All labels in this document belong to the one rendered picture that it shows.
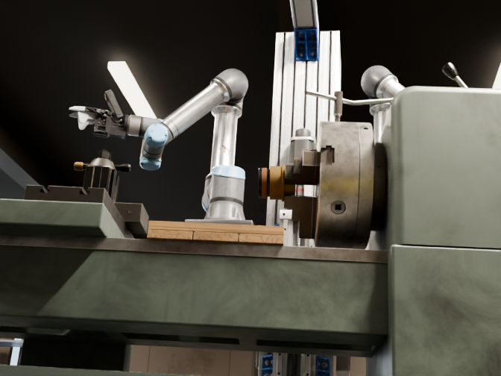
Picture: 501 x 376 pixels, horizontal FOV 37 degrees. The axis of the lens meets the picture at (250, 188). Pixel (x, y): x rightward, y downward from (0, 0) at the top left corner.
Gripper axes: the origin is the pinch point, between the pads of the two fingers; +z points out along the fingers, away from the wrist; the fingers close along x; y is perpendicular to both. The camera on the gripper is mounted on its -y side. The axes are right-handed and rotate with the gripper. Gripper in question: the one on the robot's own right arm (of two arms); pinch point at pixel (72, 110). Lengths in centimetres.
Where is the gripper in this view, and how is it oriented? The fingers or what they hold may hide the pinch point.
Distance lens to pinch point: 276.1
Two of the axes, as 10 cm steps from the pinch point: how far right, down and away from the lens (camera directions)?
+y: -0.9, 9.7, -2.4
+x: -2.2, 2.1, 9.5
